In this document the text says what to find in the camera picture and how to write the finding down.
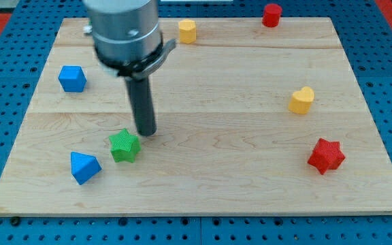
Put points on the green star block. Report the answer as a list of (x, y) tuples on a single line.
[(124, 146)]

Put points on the blue triangle block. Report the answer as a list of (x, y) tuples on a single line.
[(83, 167)]

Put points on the red star block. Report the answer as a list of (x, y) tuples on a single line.
[(326, 155)]

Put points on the yellow heart block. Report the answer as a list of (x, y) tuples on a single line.
[(301, 100)]

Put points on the yellow hexagon block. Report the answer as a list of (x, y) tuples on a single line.
[(187, 31)]

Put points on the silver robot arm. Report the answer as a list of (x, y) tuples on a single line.
[(127, 38)]

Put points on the blue cube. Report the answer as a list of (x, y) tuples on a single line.
[(72, 79)]

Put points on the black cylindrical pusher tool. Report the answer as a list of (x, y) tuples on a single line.
[(142, 106)]

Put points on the red cylinder block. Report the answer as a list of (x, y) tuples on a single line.
[(271, 15)]

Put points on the wooden board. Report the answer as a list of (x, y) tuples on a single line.
[(226, 143)]

